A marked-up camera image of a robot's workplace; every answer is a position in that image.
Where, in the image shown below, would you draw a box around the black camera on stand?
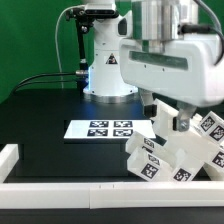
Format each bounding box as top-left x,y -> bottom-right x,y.
65,3 -> 119,21

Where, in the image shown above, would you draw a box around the grey camera cable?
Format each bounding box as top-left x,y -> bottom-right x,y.
54,4 -> 81,89

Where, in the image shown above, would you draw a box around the white chair seat plate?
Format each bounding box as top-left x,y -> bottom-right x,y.
64,120 -> 155,141

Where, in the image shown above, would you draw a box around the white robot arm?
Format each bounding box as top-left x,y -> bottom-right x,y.
119,0 -> 224,132

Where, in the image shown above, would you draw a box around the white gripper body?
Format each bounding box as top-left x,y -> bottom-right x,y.
119,18 -> 224,107

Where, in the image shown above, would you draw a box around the white seat block with pegs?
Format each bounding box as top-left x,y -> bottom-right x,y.
165,148 -> 204,182

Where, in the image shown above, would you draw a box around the white chair back frame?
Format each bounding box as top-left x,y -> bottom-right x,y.
152,99 -> 224,172

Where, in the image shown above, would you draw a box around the white front barrier rail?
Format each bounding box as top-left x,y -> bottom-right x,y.
0,181 -> 224,209

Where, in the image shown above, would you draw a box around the white left barrier rail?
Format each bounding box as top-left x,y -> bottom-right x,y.
0,144 -> 19,184

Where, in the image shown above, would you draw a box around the black cables on table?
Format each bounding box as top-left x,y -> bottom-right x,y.
11,70 -> 84,96

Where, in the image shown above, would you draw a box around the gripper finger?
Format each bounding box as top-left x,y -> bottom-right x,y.
173,101 -> 196,132
139,89 -> 157,118

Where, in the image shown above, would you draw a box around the white barrier rail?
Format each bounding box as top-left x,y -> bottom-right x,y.
0,144 -> 19,184
203,164 -> 224,181
0,181 -> 224,209

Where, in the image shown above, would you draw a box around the white tagged cube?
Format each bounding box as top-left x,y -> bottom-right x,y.
199,111 -> 224,144

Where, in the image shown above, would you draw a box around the white right barrier rail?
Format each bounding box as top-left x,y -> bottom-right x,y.
203,164 -> 224,181

